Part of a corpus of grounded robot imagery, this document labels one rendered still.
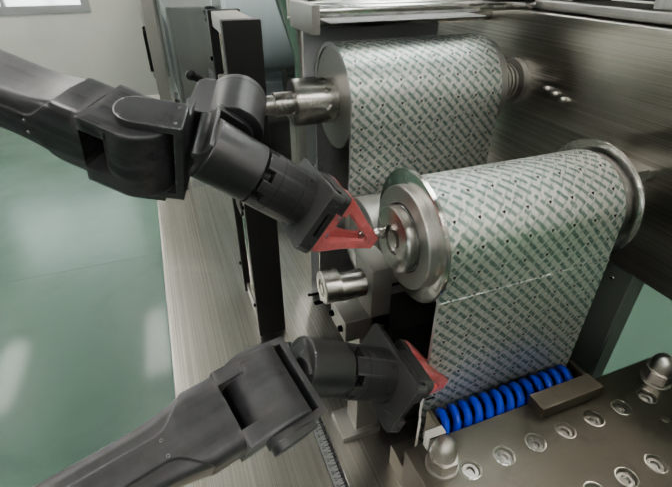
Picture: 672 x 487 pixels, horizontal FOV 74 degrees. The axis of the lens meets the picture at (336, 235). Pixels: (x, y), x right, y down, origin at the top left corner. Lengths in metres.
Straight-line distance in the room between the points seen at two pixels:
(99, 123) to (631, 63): 0.60
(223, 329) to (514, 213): 0.60
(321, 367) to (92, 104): 0.30
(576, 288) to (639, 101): 0.24
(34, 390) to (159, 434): 1.94
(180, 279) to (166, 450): 0.71
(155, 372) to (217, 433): 1.77
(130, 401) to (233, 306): 1.18
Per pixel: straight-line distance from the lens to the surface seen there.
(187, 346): 0.89
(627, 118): 0.69
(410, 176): 0.46
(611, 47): 0.71
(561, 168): 0.55
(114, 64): 5.96
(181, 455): 0.37
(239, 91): 0.45
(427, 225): 0.44
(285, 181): 0.41
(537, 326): 0.61
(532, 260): 0.53
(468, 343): 0.55
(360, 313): 0.55
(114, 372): 2.21
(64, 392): 2.23
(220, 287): 1.01
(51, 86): 0.45
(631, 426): 0.68
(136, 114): 0.40
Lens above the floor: 1.51
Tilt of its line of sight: 32 degrees down
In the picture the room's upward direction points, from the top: straight up
